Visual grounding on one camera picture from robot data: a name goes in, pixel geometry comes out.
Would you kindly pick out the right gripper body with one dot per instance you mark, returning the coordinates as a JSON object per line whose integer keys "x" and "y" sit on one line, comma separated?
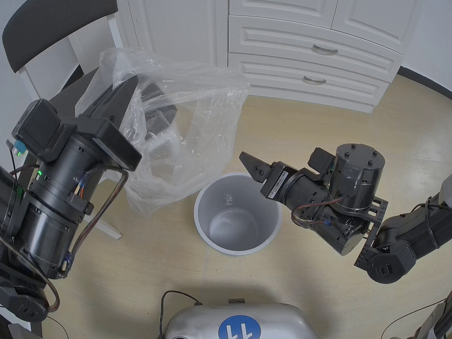
{"x": 303, "y": 192}

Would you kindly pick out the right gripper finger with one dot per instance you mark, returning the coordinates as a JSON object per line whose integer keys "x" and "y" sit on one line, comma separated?
{"x": 259, "y": 170}

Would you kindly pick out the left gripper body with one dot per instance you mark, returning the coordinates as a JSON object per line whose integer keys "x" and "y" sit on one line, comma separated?
{"x": 63, "y": 182}

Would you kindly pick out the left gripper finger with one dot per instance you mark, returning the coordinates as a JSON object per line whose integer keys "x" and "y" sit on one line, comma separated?
{"x": 122, "y": 108}

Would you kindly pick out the clear plastic bag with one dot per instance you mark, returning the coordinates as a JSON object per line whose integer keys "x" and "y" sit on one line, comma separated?
{"x": 197, "y": 118}

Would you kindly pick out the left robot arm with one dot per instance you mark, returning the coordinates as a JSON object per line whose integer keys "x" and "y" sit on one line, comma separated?
{"x": 14, "y": 288}

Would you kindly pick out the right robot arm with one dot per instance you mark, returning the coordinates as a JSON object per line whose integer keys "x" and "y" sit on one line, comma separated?
{"x": 360, "y": 175}

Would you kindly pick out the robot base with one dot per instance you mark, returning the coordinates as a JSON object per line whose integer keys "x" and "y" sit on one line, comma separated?
{"x": 197, "y": 323}

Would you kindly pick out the white trash bin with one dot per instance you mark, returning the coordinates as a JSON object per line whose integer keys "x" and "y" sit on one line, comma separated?
{"x": 226, "y": 196}

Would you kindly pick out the white chair with grey seat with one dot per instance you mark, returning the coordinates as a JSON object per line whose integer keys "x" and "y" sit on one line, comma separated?
{"x": 53, "y": 12}

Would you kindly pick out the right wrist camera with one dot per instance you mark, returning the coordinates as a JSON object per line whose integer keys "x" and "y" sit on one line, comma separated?
{"x": 319, "y": 159}

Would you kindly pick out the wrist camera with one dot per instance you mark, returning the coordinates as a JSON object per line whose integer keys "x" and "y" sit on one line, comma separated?
{"x": 35, "y": 122}
{"x": 319, "y": 159}

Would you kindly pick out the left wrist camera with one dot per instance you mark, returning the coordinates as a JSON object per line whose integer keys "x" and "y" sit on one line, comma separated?
{"x": 35, "y": 122}

